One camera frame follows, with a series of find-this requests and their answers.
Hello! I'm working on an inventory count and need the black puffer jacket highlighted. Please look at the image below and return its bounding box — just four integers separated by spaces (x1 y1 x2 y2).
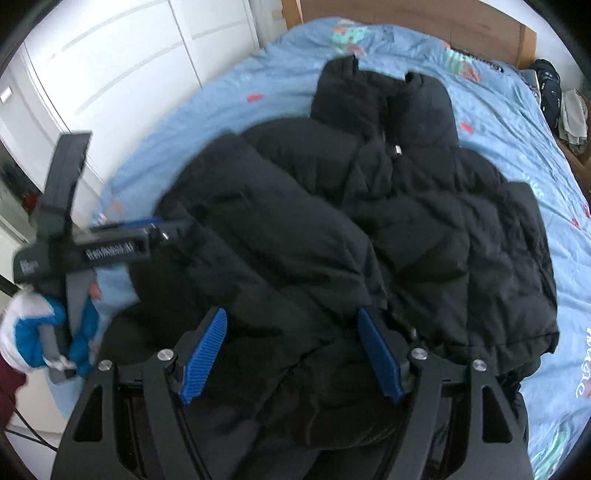
101 56 559 479

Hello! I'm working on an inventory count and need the beige clothes pile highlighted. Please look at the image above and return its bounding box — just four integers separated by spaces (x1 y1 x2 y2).
558 89 589 156

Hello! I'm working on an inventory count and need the blue and white gloved hand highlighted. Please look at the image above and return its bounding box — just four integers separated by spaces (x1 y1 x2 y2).
1 291 99 378

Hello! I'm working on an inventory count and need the white sliding wardrobe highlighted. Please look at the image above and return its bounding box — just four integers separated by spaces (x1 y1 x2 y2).
1 0 259 223

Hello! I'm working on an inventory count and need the blue cartoon print bedsheet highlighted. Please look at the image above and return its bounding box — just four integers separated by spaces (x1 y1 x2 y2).
74 17 590 479

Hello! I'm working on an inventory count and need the wooden chest of drawers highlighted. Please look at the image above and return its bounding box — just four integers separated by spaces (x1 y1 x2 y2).
556 139 591 201

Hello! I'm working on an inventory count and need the black striped pillow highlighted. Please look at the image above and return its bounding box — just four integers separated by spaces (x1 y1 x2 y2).
451 47 504 73

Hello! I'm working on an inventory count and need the black backpack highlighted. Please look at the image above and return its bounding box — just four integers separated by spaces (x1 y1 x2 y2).
530 59 562 131

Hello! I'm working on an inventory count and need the wooden bed headboard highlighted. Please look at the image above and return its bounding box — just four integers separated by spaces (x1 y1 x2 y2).
281 0 537 69

